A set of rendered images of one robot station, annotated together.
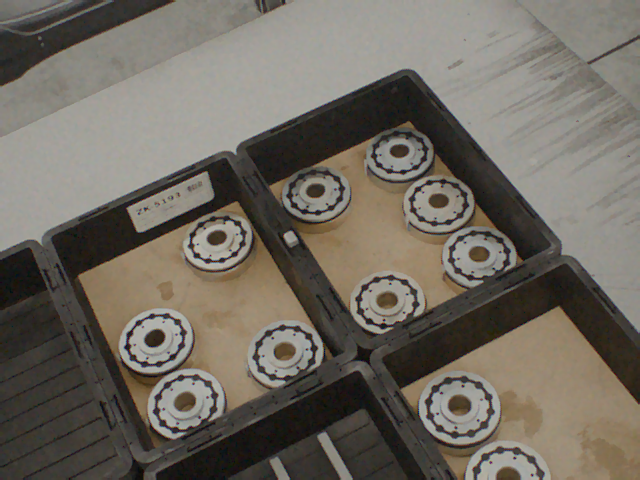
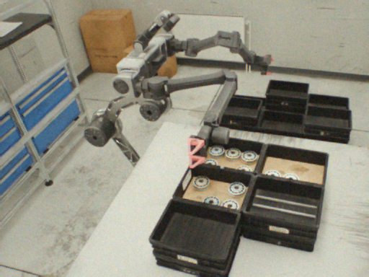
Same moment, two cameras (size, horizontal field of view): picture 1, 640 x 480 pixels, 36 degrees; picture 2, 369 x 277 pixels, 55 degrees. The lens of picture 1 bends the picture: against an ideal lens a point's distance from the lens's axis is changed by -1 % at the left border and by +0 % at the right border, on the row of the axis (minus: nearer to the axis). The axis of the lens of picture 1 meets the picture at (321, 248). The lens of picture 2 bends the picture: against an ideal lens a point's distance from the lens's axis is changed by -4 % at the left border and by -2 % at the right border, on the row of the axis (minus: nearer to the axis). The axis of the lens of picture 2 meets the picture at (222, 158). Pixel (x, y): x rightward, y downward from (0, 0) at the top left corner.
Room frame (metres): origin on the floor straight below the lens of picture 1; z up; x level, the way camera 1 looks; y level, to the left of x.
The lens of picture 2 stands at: (-0.18, 1.27, 2.36)
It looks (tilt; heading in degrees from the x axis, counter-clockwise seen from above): 41 degrees down; 308
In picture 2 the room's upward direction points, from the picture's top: 3 degrees counter-clockwise
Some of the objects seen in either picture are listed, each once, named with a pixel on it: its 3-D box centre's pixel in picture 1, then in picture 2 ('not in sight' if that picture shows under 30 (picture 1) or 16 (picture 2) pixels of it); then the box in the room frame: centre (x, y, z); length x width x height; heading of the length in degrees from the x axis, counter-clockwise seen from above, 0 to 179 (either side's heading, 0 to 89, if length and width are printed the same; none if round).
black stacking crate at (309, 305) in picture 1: (199, 315); (214, 192); (0.74, 0.18, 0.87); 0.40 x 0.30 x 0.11; 19
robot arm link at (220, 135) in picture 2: not in sight; (216, 131); (0.59, 0.32, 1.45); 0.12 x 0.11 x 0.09; 110
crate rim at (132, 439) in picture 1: (191, 295); (214, 187); (0.74, 0.18, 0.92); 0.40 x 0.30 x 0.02; 19
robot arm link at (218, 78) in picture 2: not in sight; (193, 85); (0.93, 0.06, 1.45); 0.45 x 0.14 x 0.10; 51
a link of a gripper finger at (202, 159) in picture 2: not in sight; (194, 157); (0.57, 0.49, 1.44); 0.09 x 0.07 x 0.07; 110
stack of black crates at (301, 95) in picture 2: not in sight; (286, 107); (1.15, -1.52, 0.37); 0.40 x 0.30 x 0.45; 21
